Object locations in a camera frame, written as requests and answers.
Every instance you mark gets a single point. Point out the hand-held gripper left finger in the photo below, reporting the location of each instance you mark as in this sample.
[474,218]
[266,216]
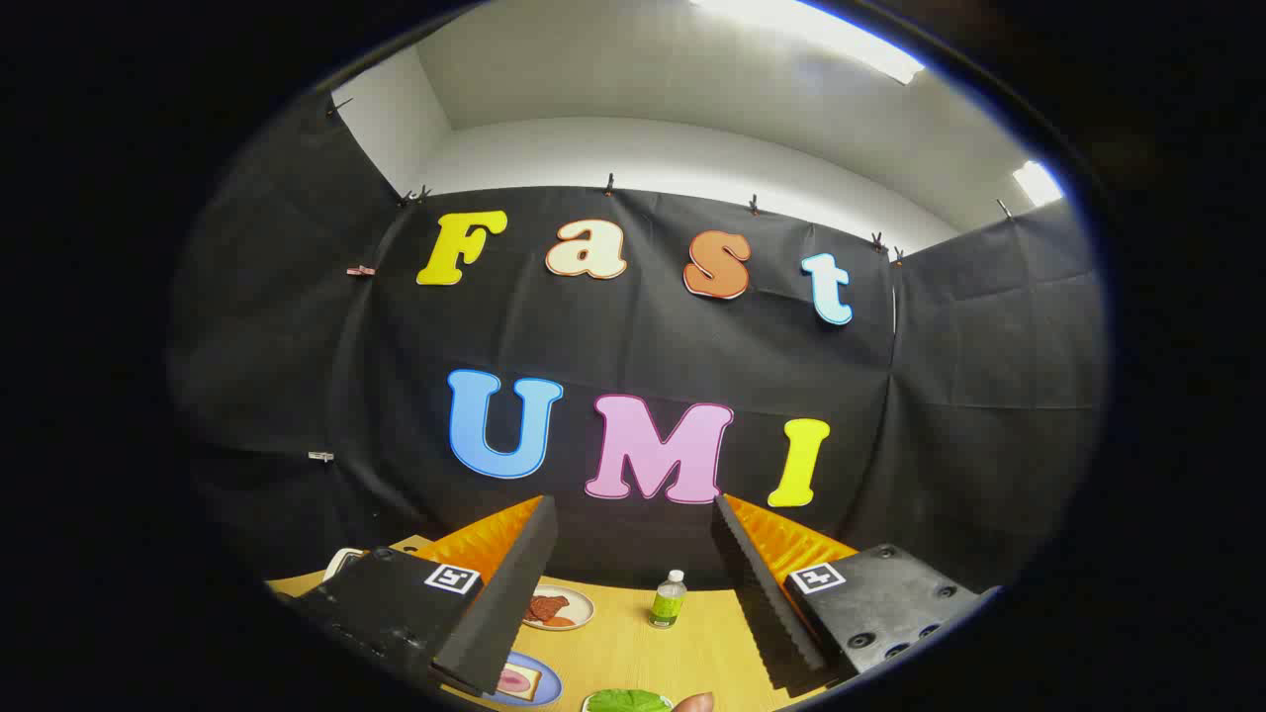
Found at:
[514,593]

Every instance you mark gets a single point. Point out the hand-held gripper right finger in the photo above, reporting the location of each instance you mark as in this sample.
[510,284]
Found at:
[757,583]

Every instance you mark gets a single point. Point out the dark red meat patty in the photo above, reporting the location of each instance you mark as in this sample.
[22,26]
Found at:
[544,605]

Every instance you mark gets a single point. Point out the round white plate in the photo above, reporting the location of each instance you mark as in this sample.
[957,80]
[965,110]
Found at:
[579,601]

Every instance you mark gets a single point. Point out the pale bread slice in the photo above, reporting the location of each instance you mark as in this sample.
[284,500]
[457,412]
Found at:
[532,672]

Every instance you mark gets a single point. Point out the pink ham slice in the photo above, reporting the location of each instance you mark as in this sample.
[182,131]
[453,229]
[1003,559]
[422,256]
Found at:
[514,680]

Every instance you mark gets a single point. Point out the green label water bottle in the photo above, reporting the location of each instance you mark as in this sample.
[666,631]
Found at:
[668,603]

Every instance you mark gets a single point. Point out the blue plate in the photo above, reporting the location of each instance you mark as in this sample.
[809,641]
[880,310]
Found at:
[549,687]

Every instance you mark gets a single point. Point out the leaf-shaped white plate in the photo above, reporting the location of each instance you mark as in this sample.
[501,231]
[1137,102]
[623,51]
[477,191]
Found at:
[586,703]

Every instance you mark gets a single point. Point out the white toaster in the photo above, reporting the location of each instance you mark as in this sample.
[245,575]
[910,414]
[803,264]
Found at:
[341,564]

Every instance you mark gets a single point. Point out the row of black clips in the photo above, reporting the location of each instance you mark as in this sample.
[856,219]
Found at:
[609,184]

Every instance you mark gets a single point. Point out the small ceiling light panel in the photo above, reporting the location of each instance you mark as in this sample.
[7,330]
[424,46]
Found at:
[1037,183]

